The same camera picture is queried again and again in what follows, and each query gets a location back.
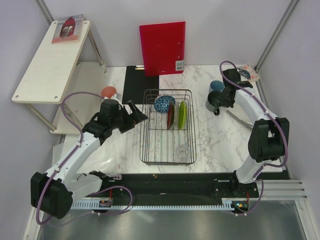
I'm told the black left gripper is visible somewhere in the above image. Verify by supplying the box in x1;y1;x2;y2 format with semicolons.
110;100;147;134

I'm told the dark grey ceramic mug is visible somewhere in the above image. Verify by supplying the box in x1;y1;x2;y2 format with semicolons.
205;90;224;116

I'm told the light blue plastic cup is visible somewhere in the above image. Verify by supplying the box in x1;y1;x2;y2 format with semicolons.
208;80;225;93

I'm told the pink plastic cup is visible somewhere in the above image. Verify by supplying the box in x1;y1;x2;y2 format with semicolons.
100;86;117;99

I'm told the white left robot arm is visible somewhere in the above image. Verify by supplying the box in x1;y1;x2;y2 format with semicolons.
30;99;148;225

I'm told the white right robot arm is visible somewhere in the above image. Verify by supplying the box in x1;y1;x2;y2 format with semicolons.
219;67;290;197

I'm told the spiral notebook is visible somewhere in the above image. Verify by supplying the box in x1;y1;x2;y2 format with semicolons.
225;110;253;131

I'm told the floral cover book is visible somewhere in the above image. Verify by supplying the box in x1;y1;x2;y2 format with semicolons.
237;64;260;83

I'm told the blue patterned bowl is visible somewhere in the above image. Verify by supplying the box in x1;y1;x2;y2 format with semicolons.
153;94;176;113

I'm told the black clipboard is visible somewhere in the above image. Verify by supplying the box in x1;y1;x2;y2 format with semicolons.
122;66;160;105

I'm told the dark red plate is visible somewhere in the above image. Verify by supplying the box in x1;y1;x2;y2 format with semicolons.
167;103;175;130

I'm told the green plate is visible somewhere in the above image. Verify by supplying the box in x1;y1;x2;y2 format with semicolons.
178;101;187;130

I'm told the clear glass tumbler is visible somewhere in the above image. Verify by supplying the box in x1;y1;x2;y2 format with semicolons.
174;144;190;163

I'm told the red folder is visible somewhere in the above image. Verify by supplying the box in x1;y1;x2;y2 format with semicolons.
139;21;186;77

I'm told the white wooden shelf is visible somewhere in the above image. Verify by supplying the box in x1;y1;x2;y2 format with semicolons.
11;20;106;135

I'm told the red cover book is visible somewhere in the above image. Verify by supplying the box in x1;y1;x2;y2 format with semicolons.
51;14;85;44

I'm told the black wire dish rack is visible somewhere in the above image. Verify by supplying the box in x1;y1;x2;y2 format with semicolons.
140;89;197;166

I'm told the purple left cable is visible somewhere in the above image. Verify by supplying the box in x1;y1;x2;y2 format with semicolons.
36;91;133;227

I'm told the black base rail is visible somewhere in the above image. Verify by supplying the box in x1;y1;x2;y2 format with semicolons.
94;173;259;206

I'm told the white cable duct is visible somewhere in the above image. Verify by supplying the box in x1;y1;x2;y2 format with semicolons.
71;197;250;211

